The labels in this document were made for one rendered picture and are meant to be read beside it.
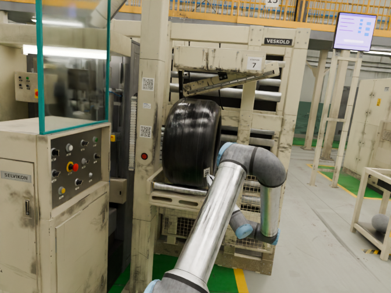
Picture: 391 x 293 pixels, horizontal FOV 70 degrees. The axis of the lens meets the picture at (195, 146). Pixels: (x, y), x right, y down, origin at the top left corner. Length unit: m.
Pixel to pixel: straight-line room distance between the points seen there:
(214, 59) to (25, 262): 1.53
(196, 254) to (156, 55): 1.19
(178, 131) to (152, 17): 0.68
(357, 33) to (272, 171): 4.44
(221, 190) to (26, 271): 1.00
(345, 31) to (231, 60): 3.55
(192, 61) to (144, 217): 1.09
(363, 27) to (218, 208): 4.76
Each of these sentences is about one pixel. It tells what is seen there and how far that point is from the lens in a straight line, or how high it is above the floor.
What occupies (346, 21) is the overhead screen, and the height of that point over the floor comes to 2.75.
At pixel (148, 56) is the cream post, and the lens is 1.75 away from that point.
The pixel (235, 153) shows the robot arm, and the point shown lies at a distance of 1.09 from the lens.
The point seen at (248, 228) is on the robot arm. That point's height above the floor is 0.85.
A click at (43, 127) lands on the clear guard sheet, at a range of 1.28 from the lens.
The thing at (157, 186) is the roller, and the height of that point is 0.90.
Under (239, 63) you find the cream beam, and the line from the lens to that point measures 1.91.
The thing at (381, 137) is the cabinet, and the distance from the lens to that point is 5.85.
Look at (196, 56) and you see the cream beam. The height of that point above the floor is 1.72.
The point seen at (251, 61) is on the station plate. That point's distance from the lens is 1.90.
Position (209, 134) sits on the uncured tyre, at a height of 1.27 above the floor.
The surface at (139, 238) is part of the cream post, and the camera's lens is 2.02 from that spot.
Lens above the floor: 1.51
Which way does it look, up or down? 12 degrees down
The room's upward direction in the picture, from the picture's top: 5 degrees clockwise
